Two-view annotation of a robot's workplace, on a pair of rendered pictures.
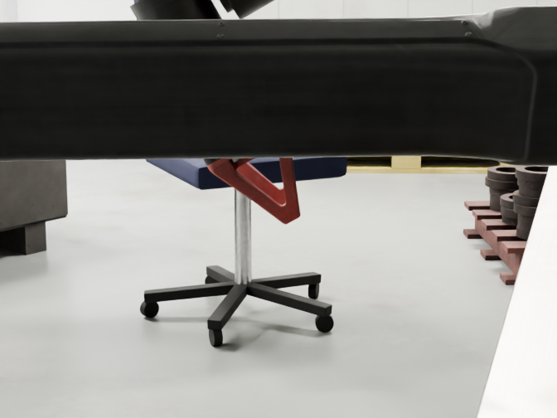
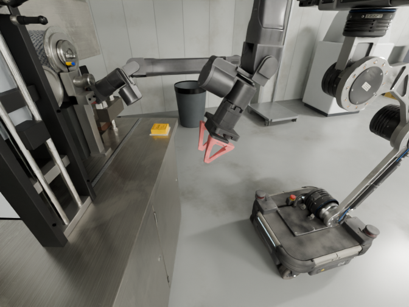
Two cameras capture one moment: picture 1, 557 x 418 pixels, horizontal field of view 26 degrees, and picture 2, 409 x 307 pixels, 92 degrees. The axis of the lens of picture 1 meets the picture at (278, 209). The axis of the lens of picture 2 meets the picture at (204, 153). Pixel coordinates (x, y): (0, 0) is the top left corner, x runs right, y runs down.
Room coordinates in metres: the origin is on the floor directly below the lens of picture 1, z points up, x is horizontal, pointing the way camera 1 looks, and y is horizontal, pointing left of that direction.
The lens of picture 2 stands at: (1.36, -0.11, 1.33)
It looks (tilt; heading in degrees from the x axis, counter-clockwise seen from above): 33 degrees down; 166
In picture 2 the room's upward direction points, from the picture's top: straight up
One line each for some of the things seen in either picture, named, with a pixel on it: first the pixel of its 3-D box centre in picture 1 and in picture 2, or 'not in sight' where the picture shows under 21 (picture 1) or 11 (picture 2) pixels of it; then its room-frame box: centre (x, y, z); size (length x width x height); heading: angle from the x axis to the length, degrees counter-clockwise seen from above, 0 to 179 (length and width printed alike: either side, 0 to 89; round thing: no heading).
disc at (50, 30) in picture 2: not in sight; (62, 53); (0.58, -0.38, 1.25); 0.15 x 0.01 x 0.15; 165
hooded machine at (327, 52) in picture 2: not in sight; (347, 63); (-1.48, 3.01, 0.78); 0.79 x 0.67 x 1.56; 91
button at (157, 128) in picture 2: not in sight; (160, 128); (0.48, -0.11, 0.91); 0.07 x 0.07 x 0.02; 75
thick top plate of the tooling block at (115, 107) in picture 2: not in sight; (73, 108); (0.36, -0.48, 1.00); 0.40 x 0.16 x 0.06; 75
